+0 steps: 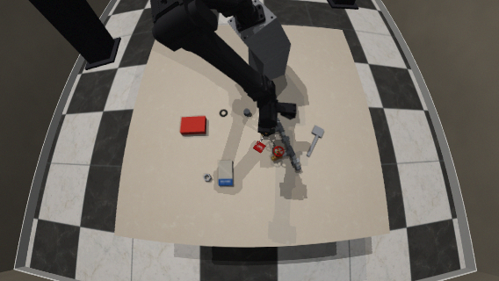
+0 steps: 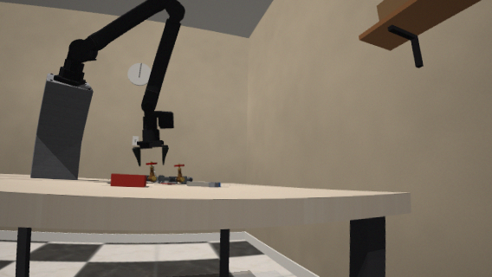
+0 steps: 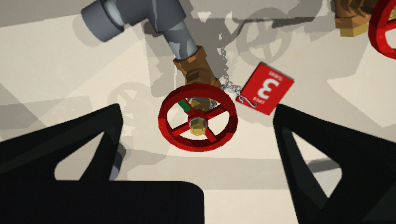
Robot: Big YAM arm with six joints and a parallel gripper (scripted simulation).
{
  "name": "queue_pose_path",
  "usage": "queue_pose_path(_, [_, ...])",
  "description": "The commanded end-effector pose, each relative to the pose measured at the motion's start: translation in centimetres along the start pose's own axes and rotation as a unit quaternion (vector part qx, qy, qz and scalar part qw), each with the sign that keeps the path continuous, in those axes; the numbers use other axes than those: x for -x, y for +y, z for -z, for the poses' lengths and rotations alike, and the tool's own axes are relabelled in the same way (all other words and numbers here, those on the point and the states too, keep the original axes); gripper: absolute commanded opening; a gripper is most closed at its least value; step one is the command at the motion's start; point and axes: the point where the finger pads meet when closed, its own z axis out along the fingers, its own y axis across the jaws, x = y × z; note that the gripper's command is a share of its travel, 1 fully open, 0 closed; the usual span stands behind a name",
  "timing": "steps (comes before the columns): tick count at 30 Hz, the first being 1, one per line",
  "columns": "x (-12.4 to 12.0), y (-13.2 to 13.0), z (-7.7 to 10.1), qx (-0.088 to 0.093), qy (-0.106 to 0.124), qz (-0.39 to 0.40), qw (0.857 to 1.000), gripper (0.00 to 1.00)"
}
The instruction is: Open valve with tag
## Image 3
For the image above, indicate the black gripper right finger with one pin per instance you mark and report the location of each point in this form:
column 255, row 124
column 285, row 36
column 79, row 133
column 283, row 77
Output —
column 366, row 191

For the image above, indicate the red number tag with silver chain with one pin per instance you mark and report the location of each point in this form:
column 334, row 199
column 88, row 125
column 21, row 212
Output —
column 265, row 88

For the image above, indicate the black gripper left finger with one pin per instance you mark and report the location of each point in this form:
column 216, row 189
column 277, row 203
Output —
column 35, row 155

